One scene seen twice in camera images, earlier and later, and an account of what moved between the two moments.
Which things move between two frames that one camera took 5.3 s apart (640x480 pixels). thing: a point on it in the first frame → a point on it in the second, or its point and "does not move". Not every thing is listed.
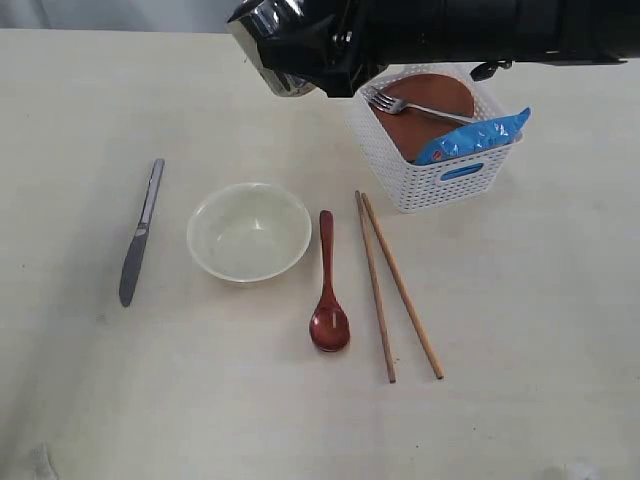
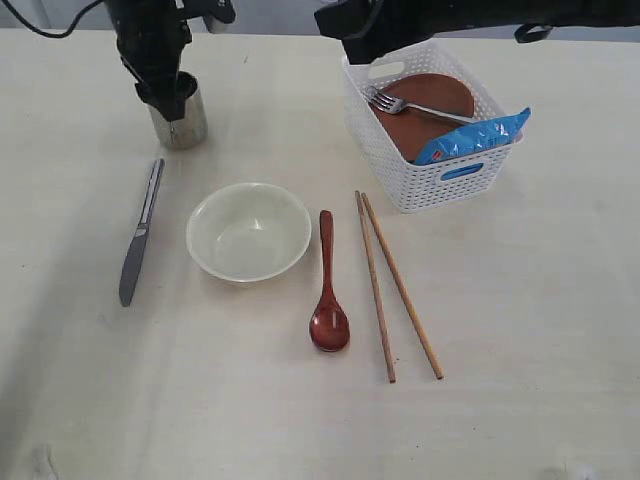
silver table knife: x=137 y=248 does not move
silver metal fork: x=392 y=105 does not move
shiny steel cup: x=265 y=19 → x=189 y=132
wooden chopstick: x=400 y=284 does not move
